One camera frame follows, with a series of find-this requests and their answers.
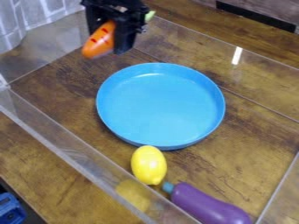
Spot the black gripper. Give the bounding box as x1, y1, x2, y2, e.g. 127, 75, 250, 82
80, 0, 150, 55

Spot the orange toy carrot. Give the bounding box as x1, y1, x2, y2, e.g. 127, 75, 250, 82
80, 10, 156, 60

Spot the blue round tray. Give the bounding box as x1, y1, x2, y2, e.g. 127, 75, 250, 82
96, 62, 226, 151

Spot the white mesh curtain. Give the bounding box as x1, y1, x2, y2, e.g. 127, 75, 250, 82
0, 0, 83, 54

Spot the yellow toy lemon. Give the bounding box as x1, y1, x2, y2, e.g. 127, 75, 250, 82
131, 145, 167, 186

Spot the purple toy eggplant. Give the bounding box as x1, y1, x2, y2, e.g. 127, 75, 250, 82
163, 182, 252, 224

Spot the blue plastic object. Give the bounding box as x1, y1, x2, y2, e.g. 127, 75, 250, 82
0, 192, 27, 224

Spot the clear acrylic enclosure wall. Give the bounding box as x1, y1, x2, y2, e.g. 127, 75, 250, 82
0, 3, 299, 224

